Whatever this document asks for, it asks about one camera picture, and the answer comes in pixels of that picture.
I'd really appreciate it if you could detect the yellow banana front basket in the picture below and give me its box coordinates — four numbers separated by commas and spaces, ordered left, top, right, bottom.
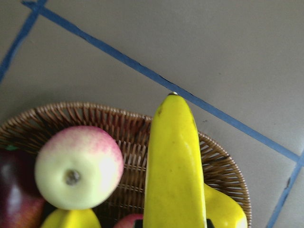
143, 92, 207, 228

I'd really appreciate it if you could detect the red green apple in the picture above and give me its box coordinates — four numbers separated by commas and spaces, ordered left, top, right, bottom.
113, 213, 143, 228

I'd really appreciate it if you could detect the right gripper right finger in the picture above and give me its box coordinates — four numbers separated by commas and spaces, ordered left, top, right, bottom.
206, 219, 214, 228

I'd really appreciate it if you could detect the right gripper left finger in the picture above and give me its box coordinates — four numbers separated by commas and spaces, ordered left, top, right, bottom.
133, 219, 143, 228

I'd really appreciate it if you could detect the dark purple mango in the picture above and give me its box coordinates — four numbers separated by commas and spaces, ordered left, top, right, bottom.
0, 149, 45, 228

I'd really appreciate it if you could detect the yellow lemon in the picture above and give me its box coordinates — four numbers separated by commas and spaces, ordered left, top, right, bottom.
204, 184, 248, 228

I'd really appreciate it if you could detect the woven wicker basket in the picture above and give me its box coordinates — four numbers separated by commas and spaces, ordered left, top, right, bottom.
0, 102, 252, 228

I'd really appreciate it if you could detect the yellow banana behind basket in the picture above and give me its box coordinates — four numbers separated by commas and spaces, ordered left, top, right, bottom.
41, 209, 102, 228

